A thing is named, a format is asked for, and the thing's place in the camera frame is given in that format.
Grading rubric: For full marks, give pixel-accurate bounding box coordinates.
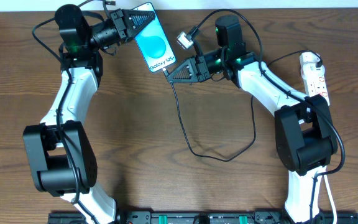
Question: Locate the blue screen smartphone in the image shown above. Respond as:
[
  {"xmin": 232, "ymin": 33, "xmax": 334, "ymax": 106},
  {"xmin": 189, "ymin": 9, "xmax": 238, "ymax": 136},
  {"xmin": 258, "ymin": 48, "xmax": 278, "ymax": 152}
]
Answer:
[{"xmin": 135, "ymin": 16, "xmax": 176, "ymax": 73}]

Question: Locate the black charger cable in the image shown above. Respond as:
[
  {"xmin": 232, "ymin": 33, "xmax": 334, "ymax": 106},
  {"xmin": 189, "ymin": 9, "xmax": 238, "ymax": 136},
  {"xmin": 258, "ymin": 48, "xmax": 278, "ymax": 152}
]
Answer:
[{"xmin": 162, "ymin": 49, "xmax": 324, "ymax": 162}]

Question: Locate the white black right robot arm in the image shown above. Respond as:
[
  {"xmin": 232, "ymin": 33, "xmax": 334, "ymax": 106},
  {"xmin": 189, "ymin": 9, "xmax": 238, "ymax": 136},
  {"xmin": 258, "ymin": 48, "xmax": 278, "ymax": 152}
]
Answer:
[{"xmin": 165, "ymin": 11, "xmax": 345, "ymax": 223}]

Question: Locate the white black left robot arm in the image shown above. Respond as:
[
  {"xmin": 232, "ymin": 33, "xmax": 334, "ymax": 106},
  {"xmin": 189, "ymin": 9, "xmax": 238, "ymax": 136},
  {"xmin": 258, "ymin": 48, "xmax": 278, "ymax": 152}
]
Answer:
[{"xmin": 23, "ymin": 4, "xmax": 156, "ymax": 223}]

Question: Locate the white usb charger plug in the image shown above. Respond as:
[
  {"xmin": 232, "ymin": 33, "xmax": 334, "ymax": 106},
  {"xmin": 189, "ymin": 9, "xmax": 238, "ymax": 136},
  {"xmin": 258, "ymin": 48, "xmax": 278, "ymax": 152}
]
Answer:
[{"xmin": 300, "ymin": 52, "xmax": 326, "ymax": 80}]

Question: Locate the white power strip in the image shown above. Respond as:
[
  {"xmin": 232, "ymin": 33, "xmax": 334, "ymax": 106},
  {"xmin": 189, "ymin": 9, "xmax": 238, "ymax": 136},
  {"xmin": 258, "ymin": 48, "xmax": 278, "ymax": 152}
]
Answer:
[{"xmin": 303, "ymin": 74, "xmax": 330, "ymax": 105}]

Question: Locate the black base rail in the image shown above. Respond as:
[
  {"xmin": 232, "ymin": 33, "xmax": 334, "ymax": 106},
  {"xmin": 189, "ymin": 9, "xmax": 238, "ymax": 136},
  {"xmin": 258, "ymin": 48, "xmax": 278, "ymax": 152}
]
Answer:
[{"xmin": 47, "ymin": 211, "xmax": 358, "ymax": 224}]

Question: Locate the white power strip cord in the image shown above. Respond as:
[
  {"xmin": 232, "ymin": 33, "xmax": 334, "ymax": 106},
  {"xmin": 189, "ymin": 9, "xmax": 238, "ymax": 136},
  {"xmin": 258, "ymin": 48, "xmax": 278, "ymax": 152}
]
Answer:
[{"xmin": 321, "ymin": 174, "xmax": 338, "ymax": 224}]

